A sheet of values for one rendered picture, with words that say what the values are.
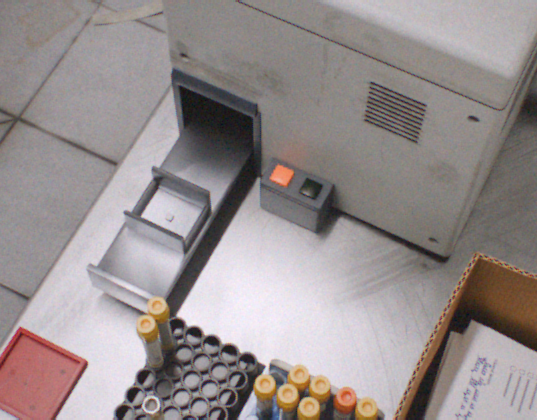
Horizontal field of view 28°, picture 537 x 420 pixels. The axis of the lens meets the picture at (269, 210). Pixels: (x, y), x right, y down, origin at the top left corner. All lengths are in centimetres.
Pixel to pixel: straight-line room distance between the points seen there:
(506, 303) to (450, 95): 19
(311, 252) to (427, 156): 18
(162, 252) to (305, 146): 15
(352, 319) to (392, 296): 4
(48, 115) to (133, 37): 23
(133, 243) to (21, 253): 105
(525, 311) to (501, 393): 7
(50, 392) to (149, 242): 15
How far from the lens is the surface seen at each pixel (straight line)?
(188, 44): 88
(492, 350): 89
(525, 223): 101
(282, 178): 94
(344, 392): 81
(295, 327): 95
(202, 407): 91
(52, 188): 202
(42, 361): 95
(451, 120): 79
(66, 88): 213
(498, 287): 86
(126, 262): 93
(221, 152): 97
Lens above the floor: 176
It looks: 64 degrees down
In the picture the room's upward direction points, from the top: straight up
